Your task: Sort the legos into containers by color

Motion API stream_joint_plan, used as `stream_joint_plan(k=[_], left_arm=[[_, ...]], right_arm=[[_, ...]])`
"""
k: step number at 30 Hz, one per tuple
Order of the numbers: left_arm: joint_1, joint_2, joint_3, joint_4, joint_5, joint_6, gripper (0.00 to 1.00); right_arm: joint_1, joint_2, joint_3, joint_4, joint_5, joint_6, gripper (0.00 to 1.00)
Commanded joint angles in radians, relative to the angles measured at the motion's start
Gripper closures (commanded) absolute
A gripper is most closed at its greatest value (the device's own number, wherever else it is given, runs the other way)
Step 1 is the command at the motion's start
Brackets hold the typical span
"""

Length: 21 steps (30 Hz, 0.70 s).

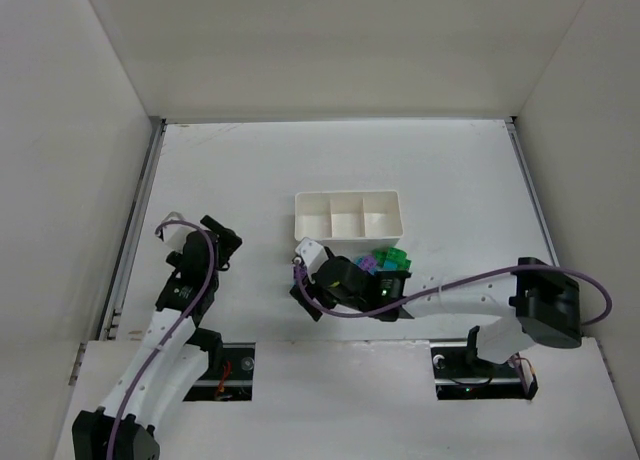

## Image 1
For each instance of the purple lego brick on table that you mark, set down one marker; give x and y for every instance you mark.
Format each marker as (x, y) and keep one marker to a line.
(373, 264)

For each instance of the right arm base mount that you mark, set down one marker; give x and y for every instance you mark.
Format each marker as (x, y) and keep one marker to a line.
(459, 377)

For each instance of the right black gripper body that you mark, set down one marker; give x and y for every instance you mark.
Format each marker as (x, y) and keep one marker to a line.
(310, 290)

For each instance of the white three-compartment tray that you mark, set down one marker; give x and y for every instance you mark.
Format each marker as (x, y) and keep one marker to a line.
(355, 221)

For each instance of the aluminium rail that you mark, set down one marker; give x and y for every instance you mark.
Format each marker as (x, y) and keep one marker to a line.
(511, 126)
(120, 278)

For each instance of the right aluminium rail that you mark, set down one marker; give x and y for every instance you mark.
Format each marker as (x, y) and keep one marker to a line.
(511, 126)

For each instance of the green lego brick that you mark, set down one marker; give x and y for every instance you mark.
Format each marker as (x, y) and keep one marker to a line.
(392, 259)

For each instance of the left aluminium rail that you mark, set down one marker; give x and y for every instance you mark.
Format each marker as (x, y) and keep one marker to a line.
(120, 278)

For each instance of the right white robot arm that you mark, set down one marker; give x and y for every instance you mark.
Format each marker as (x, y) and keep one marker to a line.
(530, 303)

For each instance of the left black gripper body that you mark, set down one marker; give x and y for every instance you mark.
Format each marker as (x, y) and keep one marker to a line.
(220, 236)

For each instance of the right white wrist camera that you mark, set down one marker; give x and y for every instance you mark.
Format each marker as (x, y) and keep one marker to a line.
(312, 255)

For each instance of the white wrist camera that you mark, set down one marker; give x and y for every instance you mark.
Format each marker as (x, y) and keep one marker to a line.
(172, 232)
(312, 255)

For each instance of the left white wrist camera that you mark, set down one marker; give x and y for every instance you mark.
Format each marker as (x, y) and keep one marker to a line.
(172, 232)

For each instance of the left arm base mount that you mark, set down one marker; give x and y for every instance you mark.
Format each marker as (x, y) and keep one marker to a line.
(228, 380)

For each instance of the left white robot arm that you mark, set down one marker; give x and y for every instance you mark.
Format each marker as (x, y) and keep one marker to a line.
(175, 350)

